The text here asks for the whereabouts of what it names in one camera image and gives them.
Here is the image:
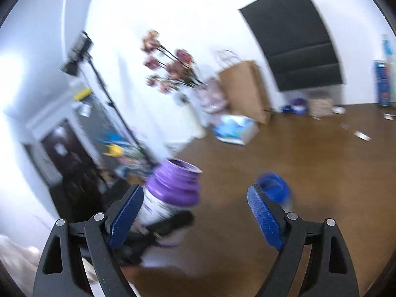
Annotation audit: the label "purple white small jar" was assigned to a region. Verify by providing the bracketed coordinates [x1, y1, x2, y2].
[291, 98, 307, 115]

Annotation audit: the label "black paper bag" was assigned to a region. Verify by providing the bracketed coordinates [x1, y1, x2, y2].
[240, 0, 342, 92]

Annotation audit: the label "purple supplement bottle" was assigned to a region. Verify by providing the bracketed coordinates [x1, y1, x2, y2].
[136, 158, 202, 228]

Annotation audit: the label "blue bottle cap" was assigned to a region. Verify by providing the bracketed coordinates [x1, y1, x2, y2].
[281, 105, 293, 113]

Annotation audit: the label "dried pink flowers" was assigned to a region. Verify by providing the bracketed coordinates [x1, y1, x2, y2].
[141, 30, 205, 94]

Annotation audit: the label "blue tissue box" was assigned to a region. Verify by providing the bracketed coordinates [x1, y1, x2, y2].
[213, 115, 259, 146]

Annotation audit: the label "clear glass bottle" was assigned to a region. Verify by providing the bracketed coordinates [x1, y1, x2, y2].
[382, 34, 396, 108]

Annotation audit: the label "blue drink can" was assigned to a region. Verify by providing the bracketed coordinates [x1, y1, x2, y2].
[374, 61, 390, 107]

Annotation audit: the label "pink textured vase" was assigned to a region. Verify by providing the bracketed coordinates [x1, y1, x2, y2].
[196, 77, 229, 117]

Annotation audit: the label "clear container with grains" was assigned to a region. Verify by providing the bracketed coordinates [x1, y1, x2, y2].
[307, 91, 334, 118]

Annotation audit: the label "black light stand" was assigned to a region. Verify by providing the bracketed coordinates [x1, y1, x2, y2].
[60, 29, 158, 166]

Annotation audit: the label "cream thermos bottle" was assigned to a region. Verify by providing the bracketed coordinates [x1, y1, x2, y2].
[177, 91, 206, 140]

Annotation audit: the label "blue supplement bottle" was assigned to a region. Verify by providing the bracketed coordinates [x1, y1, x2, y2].
[256, 172, 293, 213]

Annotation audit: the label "brown paper bag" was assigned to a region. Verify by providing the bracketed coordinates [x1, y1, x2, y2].
[216, 50, 272, 125]

